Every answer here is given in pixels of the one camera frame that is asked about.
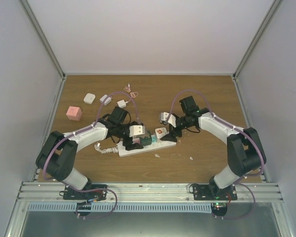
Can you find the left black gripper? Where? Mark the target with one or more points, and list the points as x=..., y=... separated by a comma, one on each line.
x=126, y=143

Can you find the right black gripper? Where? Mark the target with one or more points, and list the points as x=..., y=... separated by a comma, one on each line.
x=170, y=137

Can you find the white cube adapter red print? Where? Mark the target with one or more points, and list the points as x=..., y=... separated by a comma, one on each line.
x=160, y=132

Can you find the green dragon cube adapter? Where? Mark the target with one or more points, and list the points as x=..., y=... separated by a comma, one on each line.
x=145, y=139

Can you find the white power strip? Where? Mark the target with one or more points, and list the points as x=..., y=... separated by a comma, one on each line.
x=122, y=152

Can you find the white usb charger plug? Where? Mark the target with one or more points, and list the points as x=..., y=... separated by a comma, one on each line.
x=122, y=103

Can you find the white plug adapter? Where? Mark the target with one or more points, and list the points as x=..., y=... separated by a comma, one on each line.
x=105, y=99

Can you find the white rounded square adapter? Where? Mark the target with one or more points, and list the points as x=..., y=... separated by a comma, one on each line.
x=89, y=98

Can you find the pink cube socket adapter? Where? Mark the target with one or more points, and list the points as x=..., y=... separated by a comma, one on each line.
x=74, y=113

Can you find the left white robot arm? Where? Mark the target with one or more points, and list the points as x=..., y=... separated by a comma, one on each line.
x=58, y=153

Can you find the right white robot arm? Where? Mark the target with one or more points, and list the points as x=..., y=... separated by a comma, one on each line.
x=244, y=149

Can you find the white paper scrap pile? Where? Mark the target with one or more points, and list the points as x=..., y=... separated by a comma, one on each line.
x=181, y=150

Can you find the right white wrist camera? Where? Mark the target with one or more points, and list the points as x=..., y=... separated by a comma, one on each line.
x=167, y=118

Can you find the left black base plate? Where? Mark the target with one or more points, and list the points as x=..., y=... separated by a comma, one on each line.
x=98, y=195

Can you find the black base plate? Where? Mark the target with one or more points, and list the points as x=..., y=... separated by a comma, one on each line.
x=204, y=192
x=98, y=195

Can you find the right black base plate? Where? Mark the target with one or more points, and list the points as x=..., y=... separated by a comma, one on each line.
x=204, y=192

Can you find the grey slotted cable duct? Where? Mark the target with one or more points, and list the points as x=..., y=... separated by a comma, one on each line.
x=123, y=207

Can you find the aluminium front rail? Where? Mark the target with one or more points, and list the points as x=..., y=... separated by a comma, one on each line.
x=150, y=192

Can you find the right aluminium frame post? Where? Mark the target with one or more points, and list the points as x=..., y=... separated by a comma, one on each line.
x=259, y=33

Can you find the aluminium frame post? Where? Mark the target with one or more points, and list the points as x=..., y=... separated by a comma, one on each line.
x=259, y=33
x=33, y=20

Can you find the left aluminium frame post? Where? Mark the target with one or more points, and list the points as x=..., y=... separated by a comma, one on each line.
x=33, y=20

